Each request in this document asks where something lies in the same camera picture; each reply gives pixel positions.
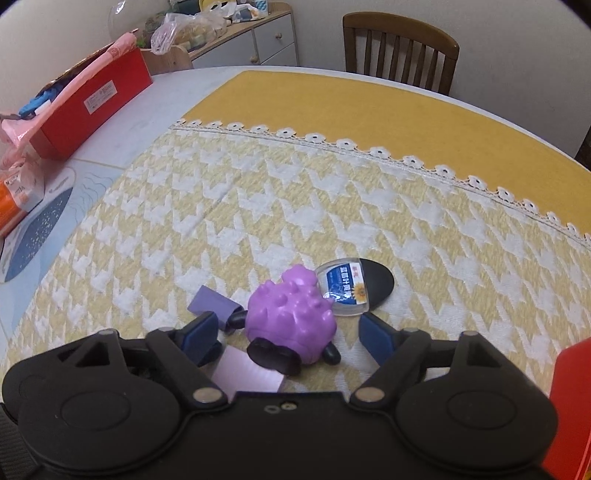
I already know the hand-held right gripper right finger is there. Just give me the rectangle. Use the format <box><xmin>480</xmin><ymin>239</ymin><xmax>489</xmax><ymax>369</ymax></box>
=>
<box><xmin>350</xmin><ymin>313</ymin><xmax>518</xmax><ymax>404</ymax></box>

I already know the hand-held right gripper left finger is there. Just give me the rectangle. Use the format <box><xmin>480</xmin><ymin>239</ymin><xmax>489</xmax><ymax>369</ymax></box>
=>
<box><xmin>60</xmin><ymin>311</ymin><xmax>230</xmax><ymax>407</ymax></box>

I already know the purple toy sheep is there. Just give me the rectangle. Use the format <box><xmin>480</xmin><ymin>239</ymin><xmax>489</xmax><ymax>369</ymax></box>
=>
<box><xmin>228</xmin><ymin>265</ymin><xmax>342</xmax><ymax>376</ymax></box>

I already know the small red box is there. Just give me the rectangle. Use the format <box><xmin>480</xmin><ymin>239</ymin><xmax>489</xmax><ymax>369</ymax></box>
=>
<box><xmin>540</xmin><ymin>337</ymin><xmax>591</xmax><ymax>480</ymax></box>

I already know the small purple box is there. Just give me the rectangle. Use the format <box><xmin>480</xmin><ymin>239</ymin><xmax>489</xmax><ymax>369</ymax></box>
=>
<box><xmin>187</xmin><ymin>285</ymin><xmax>243</xmax><ymax>335</ymax></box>

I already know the pink rectangular block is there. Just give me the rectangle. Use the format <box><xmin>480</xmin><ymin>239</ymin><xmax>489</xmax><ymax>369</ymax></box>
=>
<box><xmin>210</xmin><ymin>346</ymin><xmax>286</xmax><ymax>395</ymax></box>

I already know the round clear and black case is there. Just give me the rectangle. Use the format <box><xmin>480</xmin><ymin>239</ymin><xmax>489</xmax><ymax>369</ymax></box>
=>
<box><xmin>316</xmin><ymin>257</ymin><xmax>395</xmax><ymax>319</ymax></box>

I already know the yellow houndstooth tablecloth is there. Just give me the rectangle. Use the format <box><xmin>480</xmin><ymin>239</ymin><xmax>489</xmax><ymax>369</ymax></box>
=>
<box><xmin>0</xmin><ymin>69</ymin><xmax>591</xmax><ymax>398</ymax></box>

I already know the orange and white packet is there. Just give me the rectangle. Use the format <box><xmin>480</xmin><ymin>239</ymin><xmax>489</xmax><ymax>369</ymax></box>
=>
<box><xmin>0</xmin><ymin>171</ymin><xmax>44</xmax><ymax>234</ymax></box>

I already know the long red box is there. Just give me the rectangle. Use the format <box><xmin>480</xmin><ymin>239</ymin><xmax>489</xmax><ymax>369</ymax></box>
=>
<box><xmin>34</xmin><ymin>46</ymin><xmax>154</xmax><ymax>161</ymax></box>

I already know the wooden box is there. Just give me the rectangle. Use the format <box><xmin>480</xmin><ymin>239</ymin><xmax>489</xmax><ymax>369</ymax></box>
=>
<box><xmin>140</xmin><ymin>46</ymin><xmax>194</xmax><ymax>75</ymax></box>

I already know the wooden sideboard with grey drawers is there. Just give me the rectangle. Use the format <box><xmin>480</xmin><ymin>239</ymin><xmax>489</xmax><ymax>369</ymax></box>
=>
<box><xmin>187</xmin><ymin>2</ymin><xmax>298</xmax><ymax>70</ymax></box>

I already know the clear plastic bag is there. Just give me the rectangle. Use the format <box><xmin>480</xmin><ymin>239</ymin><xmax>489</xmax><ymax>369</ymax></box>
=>
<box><xmin>151</xmin><ymin>11</ymin><xmax>227</xmax><ymax>54</ymax></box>

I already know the wooden chair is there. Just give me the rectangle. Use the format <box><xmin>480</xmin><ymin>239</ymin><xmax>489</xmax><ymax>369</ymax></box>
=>
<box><xmin>342</xmin><ymin>11</ymin><xmax>460</xmax><ymax>95</ymax></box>

